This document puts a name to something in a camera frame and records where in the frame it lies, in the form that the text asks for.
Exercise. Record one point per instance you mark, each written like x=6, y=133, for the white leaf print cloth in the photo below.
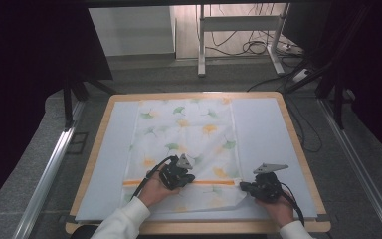
x=185, y=132

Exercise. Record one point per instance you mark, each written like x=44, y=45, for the white cabinet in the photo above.
x=129, y=30

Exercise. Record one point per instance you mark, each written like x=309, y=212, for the white metal desk frame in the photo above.
x=238, y=23

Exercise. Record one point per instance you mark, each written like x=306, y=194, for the white power adapter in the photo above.
x=301, y=75

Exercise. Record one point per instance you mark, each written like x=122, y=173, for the dark floor grate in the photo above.
x=78, y=142

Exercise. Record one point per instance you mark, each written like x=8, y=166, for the aluminium rail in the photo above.
x=354, y=159
x=51, y=166

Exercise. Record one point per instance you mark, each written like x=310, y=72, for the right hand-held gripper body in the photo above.
x=268, y=187

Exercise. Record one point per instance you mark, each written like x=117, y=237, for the dark curtain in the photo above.
x=20, y=83
x=378, y=66

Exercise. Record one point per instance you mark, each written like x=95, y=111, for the person's right hand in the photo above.
x=282, y=212

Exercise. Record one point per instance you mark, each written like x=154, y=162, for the black metal stand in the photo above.
x=68, y=106
x=338, y=99

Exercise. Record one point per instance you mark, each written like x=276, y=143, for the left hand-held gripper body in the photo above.
x=170, y=176

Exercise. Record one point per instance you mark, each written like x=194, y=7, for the person's left hand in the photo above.
x=154, y=194

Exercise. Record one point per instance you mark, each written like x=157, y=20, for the white power strip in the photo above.
x=290, y=48

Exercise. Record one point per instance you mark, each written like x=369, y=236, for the black table corner bracket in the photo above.
x=71, y=219
x=323, y=218

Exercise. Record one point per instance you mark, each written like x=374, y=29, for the white table mat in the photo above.
x=265, y=132

